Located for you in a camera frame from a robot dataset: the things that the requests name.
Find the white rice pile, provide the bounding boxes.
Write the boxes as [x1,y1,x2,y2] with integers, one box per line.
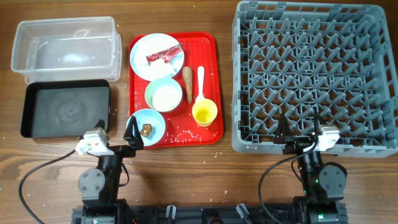
[151,86,180,112]

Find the red snack wrapper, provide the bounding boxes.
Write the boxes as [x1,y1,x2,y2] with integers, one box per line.
[146,44,183,65]

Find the red serving tray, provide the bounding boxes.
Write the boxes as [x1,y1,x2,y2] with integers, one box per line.
[143,32,224,149]

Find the brown food scrap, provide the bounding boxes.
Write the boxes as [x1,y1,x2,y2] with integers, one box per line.
[140,124,152,138]

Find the black plastic tray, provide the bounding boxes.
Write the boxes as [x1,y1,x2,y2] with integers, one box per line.
[20,79,111,138]

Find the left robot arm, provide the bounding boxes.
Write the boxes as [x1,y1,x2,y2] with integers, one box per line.
[72,116,144,224]

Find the white napkin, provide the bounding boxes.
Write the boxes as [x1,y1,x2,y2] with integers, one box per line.
[150,59,174,75]

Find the large light blue plate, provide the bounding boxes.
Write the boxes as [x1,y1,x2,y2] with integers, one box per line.
[130,34,185,82]

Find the clear plastic bin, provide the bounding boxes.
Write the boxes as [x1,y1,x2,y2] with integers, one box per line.
[11,16,122,84]

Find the grey dishwasher rack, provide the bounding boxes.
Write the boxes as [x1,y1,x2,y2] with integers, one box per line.
[231,1,397,157]

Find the brown carrot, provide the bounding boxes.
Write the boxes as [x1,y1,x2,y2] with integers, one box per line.
[182,67,193,103]

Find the mint green bowl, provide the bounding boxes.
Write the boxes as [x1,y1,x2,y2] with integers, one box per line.
[144,78,183,113]

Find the small light blue bowl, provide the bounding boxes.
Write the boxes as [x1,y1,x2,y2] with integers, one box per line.
[133,109,165,147]

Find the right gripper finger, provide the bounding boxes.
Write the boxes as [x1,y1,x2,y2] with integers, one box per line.
[313,111,325,134]
[273,113,294,144]

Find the yellow plastic cup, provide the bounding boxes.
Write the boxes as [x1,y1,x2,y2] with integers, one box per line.
[192,99,218,127]

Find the white plastic spoon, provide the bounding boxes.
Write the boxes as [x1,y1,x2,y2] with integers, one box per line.
[195,66,205,102]

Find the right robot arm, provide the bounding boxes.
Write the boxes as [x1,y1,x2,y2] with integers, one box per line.
[274,113,348,223]

